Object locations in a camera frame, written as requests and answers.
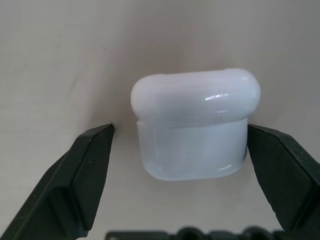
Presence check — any white earbud case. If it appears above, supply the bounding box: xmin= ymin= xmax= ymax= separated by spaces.
xmin=130 ymin=67 xmax=262 ymax=182

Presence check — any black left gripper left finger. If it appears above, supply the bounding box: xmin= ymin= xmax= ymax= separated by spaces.
xmin=0 ymin=123 xmax=116 ymax=240

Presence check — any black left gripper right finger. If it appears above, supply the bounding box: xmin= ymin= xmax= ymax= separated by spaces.
xmin=246 ymin=123 xmax=320 ymax=240

